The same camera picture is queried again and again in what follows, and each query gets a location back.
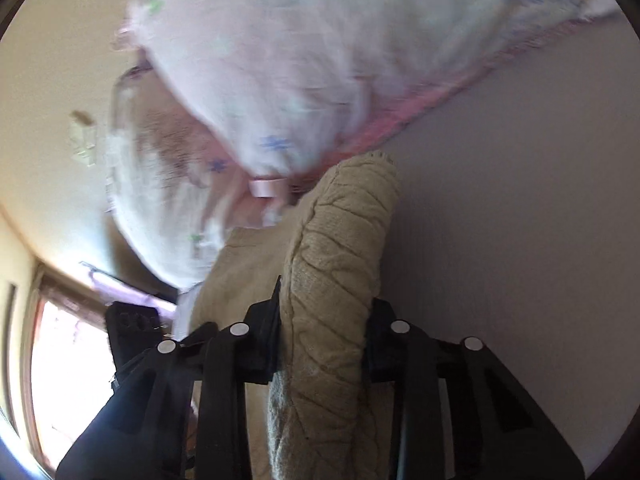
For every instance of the white floral cloth pink trim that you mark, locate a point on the white floral cloth pink trim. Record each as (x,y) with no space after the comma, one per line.
(300,60)

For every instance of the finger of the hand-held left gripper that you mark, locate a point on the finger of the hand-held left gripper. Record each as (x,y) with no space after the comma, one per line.
(131,327)

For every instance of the white wall switch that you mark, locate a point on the white wall switch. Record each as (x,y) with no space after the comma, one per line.
(82,141)

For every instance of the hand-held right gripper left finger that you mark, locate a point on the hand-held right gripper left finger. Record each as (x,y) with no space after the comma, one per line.
(261,342)

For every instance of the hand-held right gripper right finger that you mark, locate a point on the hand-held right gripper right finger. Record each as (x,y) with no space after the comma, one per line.
(381,350)

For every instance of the beige knit sweater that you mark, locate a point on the beige knit sweater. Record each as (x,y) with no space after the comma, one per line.
(325,285)

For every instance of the wooden framed window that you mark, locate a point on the wooden framed window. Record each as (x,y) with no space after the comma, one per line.
(65,385)

